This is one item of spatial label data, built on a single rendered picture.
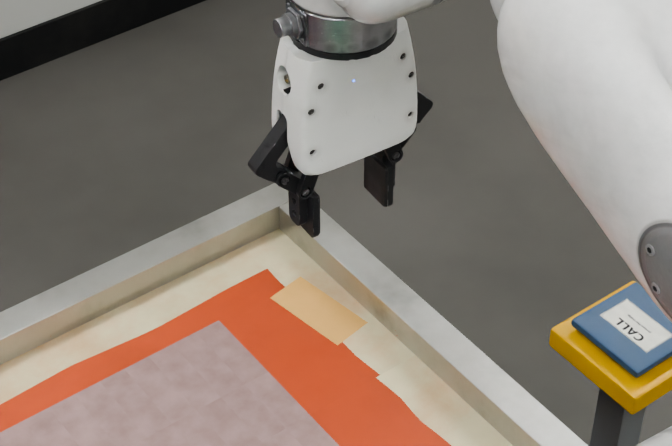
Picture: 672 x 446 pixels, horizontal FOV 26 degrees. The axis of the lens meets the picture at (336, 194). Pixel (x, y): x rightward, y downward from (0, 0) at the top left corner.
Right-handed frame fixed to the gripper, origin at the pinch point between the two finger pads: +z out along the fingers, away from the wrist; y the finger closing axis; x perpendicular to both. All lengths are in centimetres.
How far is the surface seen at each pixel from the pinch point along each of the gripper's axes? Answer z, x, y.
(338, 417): 43.0, 13.0, 7.8
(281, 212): 40, 41, 17
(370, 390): 42.9, 14.4, 12.6
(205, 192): 138, 154, 61
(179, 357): 43, 29, -2
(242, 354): 43, 26, 4
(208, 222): 39, 43, 9
